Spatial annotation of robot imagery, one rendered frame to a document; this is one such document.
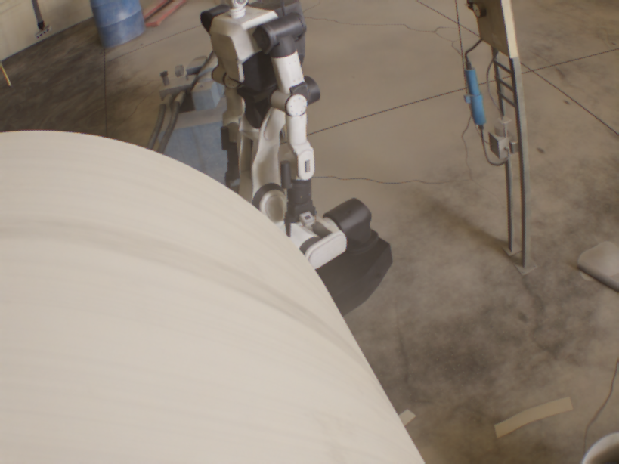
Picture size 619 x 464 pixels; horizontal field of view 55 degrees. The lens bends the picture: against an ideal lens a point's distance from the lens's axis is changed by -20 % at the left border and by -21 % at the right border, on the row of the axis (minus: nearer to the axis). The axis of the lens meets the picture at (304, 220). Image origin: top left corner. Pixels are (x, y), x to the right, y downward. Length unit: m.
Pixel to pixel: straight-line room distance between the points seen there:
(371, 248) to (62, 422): 2.57
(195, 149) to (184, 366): 3.02
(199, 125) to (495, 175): 1.59
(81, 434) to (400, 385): 2.18
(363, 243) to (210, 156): 1.06
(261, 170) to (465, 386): 1.15
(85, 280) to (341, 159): 3.29
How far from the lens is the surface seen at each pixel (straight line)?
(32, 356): 0.75
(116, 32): 7.58
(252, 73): 2.49
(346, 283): 2.98
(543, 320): 2.94
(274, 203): 2.72
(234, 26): 2.43
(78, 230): 0.98
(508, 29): 2.52
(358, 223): 3.06
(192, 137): 3.75
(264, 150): 2.64
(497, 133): 2.79
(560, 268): 3.18
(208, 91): 3.61
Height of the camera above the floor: 2.12
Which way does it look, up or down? 35 degrees down
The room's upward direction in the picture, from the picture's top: 14 degrees counter-clockwise
